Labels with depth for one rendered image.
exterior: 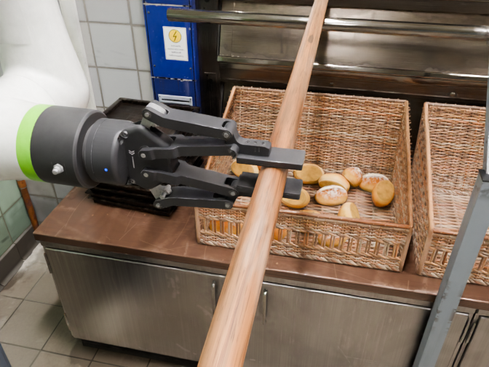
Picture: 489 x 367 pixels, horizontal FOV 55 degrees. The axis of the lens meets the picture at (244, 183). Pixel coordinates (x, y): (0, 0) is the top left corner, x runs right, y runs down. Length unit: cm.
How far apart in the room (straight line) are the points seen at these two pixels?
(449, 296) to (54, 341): 137
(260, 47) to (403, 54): 42
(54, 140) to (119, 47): 115
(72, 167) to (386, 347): 109
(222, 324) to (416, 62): 125
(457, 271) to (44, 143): 89
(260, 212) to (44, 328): 163
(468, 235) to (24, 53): 88
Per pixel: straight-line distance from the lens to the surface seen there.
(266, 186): 46
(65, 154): 54
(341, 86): 154
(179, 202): 55
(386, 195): 145
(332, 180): 146
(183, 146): 51
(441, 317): 125
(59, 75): 68
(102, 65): 173
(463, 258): 112
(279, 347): 149
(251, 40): 151
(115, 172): 53
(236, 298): 36
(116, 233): 139
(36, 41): 67
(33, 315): 206
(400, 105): 153
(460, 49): 152
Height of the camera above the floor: 146
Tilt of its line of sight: 35 degrees down
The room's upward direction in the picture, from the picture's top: straight up
